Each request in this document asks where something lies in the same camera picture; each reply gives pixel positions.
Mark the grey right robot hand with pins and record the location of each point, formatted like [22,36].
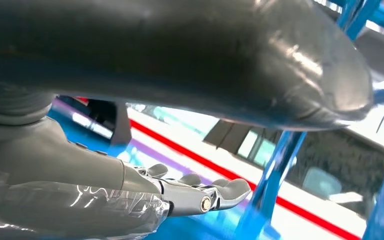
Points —
[178,49]

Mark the blue metal shelving rack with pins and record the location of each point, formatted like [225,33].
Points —
[271,185]

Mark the white car with red stripe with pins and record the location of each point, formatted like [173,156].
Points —
[192,132]

